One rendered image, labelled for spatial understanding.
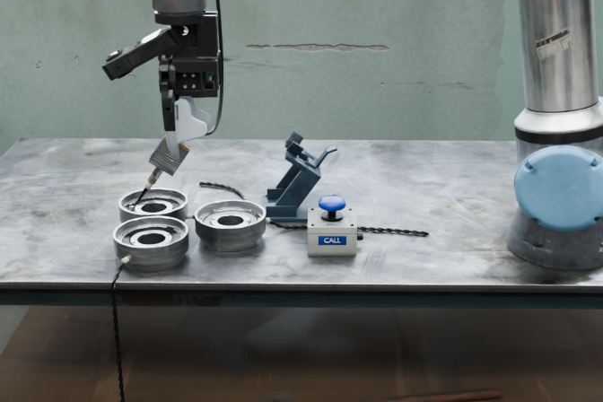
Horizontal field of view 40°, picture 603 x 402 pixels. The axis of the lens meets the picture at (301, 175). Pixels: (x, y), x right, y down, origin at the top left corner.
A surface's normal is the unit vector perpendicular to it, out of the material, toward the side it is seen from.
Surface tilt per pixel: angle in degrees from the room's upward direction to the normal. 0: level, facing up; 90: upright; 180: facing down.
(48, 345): 0
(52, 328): 0
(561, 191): 97
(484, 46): 90
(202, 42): 90
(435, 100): 90
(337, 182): 0
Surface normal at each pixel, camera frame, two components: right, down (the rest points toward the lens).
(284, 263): 0.00, -0.93
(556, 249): -0.32, 0.04
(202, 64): 0.01, 0.37
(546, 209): -0.32, 0.46
